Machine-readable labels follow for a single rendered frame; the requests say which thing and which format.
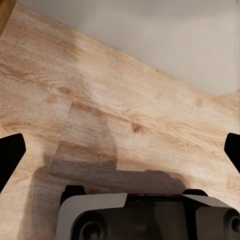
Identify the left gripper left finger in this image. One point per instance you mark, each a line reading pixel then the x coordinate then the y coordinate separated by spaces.
pixel 12 149

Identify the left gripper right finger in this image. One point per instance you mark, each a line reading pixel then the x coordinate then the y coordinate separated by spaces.
pixel 232 149

